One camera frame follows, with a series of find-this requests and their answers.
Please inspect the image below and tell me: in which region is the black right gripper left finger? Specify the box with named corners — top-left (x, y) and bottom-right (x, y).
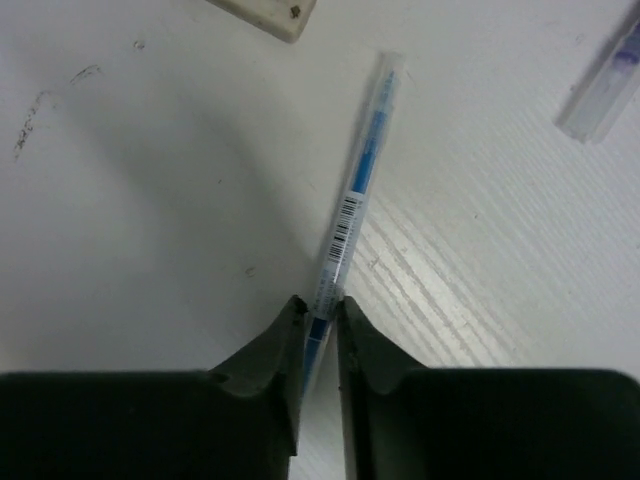
top-left (1, 297), bottom-right (307, 479)

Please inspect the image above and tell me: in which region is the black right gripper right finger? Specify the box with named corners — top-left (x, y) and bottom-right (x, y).
top-left (336, 298), bottom-right (639, 479)

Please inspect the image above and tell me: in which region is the light blue pen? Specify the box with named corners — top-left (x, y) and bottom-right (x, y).
top-left (302, 52), bottom-right (405, 393)

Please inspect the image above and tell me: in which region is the dark blue pen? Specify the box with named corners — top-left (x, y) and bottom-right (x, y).
top-left (554, 2), bottom-right (639, 144)

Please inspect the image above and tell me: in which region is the beige eraser block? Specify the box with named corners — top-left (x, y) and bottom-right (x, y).
top-left (211, 0), bottom-right (317, 44)

